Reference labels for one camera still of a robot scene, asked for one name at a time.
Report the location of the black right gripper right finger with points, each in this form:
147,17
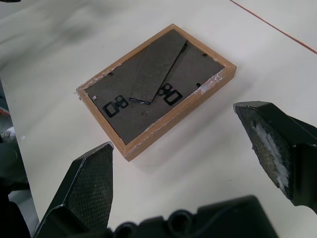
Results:
277,138

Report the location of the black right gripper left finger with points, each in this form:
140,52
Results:
86,188

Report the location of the wooden picture frame face down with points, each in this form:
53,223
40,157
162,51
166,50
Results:
151,94

